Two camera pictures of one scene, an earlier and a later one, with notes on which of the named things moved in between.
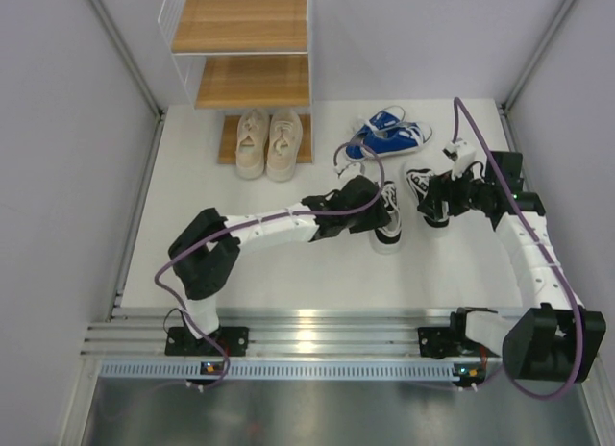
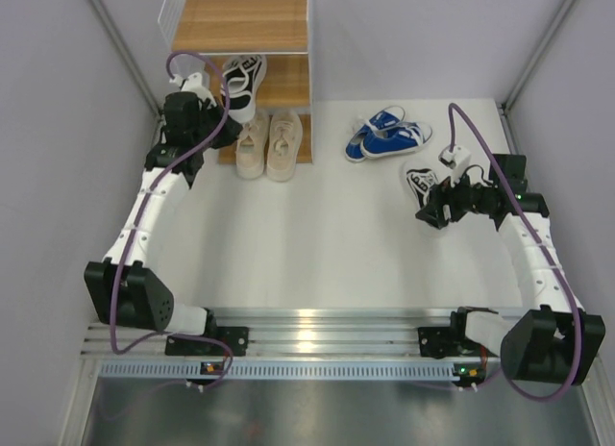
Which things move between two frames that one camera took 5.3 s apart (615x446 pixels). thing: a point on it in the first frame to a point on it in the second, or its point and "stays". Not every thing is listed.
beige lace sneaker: [253, 135] stays
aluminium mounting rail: [276, 334] stays
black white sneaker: [388, 238] to [244, 75]
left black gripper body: [370, 218] to [207, 111]
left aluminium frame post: [132, 63] stays
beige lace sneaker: [285, 138] stays
